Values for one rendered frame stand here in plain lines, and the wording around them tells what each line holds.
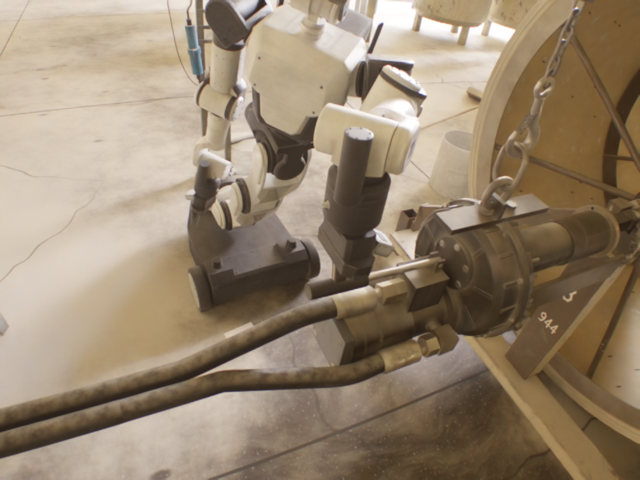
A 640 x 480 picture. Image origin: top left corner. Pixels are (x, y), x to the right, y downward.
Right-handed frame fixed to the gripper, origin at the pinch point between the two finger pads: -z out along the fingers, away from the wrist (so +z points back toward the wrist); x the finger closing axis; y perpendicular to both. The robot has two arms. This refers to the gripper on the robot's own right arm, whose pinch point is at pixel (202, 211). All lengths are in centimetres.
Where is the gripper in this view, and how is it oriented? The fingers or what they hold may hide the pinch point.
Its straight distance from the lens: 163.1
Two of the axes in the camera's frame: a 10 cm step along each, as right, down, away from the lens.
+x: -3.2, 6.0, -7.3
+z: 3.2, -6.6, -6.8
